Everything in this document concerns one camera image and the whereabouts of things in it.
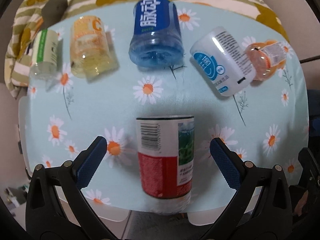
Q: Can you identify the red label cut bottle cup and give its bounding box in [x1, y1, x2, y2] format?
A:
[136, 115, 195, 215]

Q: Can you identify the white blue label cup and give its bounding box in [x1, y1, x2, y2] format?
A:
[190, 27, 256, 97]

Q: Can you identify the orange crumpled bottle cup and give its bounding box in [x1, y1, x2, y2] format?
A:
[245, 40, 287, 81]

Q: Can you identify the green label clear cup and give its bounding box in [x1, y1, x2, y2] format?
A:
[29, 29, 59, 80]

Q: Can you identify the yellow orange bottle cup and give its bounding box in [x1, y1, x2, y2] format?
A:
[70, 15, 117, 81]

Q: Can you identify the blue bottle cup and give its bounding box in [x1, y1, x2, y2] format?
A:
[129, 0, 184, 68]

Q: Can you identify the daisy print blue tablecloth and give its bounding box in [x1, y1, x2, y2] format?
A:
[19, 2, 309, 212]

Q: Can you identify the black slanted rod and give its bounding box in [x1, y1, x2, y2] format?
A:
[299, 55, 320, 64]

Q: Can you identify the dark grey laptop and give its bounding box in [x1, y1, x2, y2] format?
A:
[41, 0, 68, 30]

